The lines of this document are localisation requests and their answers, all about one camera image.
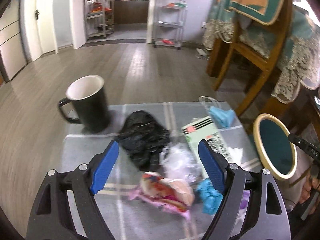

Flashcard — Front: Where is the teal trash bin cream rim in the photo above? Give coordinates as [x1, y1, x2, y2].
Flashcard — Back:
[252, 113, 297, 180]

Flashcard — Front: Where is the person's right hand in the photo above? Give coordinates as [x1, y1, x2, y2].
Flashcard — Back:
[299, 166, 319, 204]

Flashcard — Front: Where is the white crumpled tissue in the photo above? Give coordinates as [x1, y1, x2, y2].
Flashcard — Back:
[227, 147, 243, 164]

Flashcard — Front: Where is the clear crumpled plastic wrap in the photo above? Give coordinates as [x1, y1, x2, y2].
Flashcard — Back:
[159, 143, 201, 185]

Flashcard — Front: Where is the green white medicine box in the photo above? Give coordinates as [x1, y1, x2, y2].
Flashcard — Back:
[181, 116, 235, 179]

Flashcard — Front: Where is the pink beige snack wrapper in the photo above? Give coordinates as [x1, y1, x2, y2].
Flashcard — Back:
[128, 172, 195, 221]

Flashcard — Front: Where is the purple spray bottle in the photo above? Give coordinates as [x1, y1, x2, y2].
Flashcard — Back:
[240, 190, 251, 210]

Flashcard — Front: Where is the black plastic bag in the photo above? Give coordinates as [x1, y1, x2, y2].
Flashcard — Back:
[115, 110, 170, 172]

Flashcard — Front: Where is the black ceramic mug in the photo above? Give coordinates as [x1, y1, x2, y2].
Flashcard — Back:
[57, 75, 111, 133]

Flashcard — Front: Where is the wooden dining chair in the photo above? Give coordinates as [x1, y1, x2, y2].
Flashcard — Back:
[207, 0, 292, 116]

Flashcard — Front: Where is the white refrigerator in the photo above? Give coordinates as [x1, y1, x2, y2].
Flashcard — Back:
[1, 0, 27, 82]

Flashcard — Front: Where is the white door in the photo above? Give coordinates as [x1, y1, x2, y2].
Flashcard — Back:
[23, 0, 57, 61]

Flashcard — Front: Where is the brown kitchen cabinet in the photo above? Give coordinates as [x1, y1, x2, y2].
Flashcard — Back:
[114, 0, 149, 24]

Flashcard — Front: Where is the metal kitchen shelf rack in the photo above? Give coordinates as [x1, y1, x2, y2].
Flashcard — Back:
[84, 0, 115, 40]

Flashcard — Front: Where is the white rolling storage cart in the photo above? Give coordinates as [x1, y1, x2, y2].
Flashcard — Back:
[152, 0, 188, 50]

